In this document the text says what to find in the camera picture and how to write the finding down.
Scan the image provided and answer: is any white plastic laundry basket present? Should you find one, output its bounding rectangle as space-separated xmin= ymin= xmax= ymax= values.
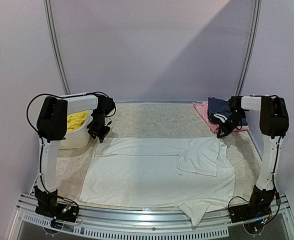
xmin=52 ymin=93 xmax=98 ymax=150

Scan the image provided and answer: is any front aluminium rail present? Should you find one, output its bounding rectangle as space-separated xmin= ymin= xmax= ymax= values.
xmin=9 ymin=193 xmax=294 ymax=240

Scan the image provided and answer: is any folded pink garment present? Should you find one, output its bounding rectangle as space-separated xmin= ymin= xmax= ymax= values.
xmin=193 ymin=101 xmax=249 ymax=134

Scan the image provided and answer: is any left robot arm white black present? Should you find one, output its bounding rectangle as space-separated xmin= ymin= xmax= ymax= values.
xmin=32 ymin=91 xmax=116 ymax=217

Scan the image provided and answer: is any right aluminium frame post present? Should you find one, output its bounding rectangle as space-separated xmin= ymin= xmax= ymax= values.
xmin=235 ymin=0 xmax=262 ymax=96

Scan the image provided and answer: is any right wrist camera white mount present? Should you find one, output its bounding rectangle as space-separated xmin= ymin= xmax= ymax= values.
xmin=208 ymin=113 xmax=228 ymax=124

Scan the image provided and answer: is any aluminium frame post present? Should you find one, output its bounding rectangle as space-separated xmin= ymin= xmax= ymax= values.
xmin=43 ymin=0 xmax=71 ymax=94
xmin=235 ymin=0 xmax=262 ymax=96

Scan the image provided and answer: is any left aluminium frame post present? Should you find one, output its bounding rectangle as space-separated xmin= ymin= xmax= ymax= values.
xmin=43 ymin=0 xmax=71 ymax=94

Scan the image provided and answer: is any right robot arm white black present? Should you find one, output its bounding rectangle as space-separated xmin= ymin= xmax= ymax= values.
xmin=216 ymin=95 xmax=289 ymax=218

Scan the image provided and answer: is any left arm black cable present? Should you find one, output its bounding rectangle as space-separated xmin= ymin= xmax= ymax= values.
xmin=26 ymin=91 xmax=117 ymax=136

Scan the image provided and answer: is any yellow garment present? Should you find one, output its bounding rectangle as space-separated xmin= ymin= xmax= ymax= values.
xmin=67 ymin=110 xmax=89 ymax=133

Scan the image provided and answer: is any white t-shirt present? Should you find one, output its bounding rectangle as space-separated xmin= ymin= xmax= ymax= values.
xmin=79 ymin=137 xmax=235 ymax=226

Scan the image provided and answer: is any folded navy blue garment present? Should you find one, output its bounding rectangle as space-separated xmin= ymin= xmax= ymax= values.
xmin=207 ymin=97 xmax=235 ymax=125

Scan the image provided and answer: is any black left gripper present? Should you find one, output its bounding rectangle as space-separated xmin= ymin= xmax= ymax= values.
xmin=87 ymin=110 xmax=110 ymax=142

